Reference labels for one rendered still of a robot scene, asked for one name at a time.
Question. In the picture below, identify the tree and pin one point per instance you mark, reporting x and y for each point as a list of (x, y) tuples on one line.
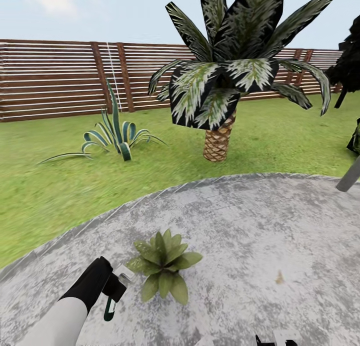
[(346, 68)]

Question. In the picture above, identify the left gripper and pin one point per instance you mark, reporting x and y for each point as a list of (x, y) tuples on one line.
[(116, 289)]

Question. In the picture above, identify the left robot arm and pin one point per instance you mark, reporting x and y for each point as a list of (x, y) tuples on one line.
[(62, 325)]

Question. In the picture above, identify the insectifuge atomizer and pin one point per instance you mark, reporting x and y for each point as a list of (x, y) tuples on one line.
[(110, 309)]

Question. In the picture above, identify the pot plant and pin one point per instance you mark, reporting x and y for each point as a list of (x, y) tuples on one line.
[(162, 262)]

